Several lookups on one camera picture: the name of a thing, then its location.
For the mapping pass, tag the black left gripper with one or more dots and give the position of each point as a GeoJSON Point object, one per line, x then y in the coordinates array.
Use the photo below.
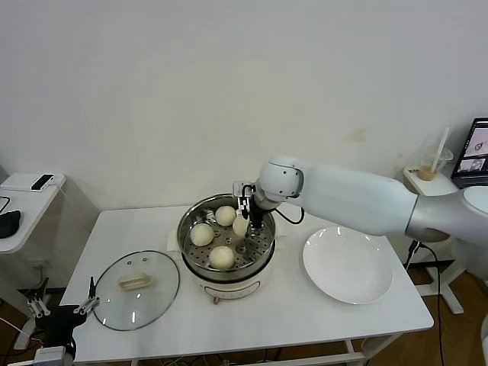
{"type": "Point", "coordinates": [59, 324]}

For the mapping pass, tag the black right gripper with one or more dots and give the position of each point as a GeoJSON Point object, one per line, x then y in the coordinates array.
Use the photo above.
{"type": "Point", "coordinates": [258, 216]}

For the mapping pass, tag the white steamed baozi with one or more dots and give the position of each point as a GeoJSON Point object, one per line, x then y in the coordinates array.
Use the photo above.
{"type": "Point", "coordinates": [225, 216]}
{"type": "Point", "coordinates": [240, 227]}
{"type": "Point", "coordinates": [222, 258]}
{"type": "Point", "coordinates": [202, 234]}

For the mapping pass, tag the round glass lid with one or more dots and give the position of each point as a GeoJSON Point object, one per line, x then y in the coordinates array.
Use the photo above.
{"type": "Point", "coordinates": [152, 305]}

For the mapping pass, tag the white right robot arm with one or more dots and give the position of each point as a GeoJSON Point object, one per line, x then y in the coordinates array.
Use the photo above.
{"type": "Point", "coordinates": [343, 198]}

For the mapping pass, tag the stainless steel steamer basket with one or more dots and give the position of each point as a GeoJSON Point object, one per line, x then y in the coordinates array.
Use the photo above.
{"type": "Point", "coordinates": [251, 251]}

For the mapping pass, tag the cream electric cooker base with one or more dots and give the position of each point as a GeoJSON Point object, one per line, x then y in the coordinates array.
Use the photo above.
{"type": "Point", "coordinates": [228, 290]}

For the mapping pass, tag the black soft pouch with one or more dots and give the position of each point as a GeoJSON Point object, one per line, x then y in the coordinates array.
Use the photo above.
{"type": "Point", "coordinates": [9, 225]}

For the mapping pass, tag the white side table with phone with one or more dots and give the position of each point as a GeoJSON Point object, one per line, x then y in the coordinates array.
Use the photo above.
{"type": "Point", "coordinates": [38, 207]}

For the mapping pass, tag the white round plate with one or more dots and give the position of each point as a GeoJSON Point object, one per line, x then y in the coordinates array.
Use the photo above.
{"type": "Point", "coordinates": [347, 267]}

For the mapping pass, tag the black smartphone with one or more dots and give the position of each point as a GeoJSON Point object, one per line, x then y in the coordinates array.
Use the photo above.
{"type": "Point", "coordinates": [42, 182]}

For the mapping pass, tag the flat white box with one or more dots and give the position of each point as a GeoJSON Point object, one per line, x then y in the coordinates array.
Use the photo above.
{"type": "Point", "coordinates": [15, 183]}

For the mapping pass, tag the white table underframe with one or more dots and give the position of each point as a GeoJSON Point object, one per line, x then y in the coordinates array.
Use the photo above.
{"type": "Point", "coordinates": [381, 343]}

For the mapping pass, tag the white side table with laptop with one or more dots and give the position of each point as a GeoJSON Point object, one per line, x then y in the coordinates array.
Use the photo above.
{"type": "Point", "coordinates": [431, 188]}

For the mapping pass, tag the clear plastic drink cup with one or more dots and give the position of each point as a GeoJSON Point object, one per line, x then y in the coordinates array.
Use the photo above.
{"type": "Point", "coordinates": [429, 173]}

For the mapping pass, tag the white drinking straw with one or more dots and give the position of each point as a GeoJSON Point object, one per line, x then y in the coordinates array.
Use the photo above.
{"type": "Point", "coordinates": [444, 139]}

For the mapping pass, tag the dark grey open laptop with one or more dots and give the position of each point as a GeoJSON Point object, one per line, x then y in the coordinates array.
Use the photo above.
{"type": "Point", "coordinates": [476, 152]}

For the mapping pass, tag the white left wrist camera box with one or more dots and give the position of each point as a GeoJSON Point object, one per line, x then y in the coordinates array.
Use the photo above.
{"type": "Point", "coordinates": [49, 356]}

